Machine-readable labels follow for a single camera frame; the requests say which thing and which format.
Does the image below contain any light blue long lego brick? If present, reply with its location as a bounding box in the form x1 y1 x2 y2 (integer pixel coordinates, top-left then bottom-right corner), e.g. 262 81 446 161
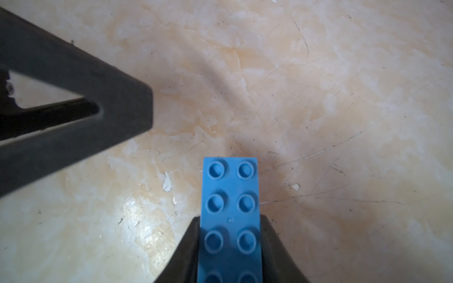
197 157 263 283

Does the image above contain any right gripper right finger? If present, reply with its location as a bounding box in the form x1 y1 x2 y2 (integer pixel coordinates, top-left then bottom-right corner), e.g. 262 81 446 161
155 215 309 283

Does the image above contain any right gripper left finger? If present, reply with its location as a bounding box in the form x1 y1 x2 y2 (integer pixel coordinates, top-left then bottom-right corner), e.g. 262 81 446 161
1 9 153 196

